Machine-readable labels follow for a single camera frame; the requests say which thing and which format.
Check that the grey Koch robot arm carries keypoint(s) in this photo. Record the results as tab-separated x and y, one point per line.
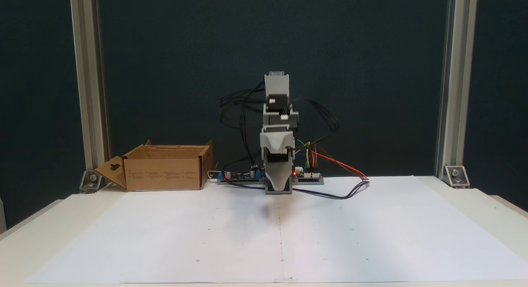
276	87

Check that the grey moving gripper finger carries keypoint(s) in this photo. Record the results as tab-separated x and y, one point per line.
279	175

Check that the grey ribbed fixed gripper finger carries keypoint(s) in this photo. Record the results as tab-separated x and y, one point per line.
268	140

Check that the aluminium frame post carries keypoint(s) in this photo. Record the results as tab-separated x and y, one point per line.
88	72
458	72

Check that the white paper sheet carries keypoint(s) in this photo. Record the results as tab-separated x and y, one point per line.
165	237
412	237

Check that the blue circuit board red LED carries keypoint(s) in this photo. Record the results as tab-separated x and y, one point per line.
243	177

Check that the brown cardboard box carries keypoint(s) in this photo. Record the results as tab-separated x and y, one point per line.
165	171

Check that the metal corner bracket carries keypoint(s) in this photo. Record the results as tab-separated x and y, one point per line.
93	180
456	175

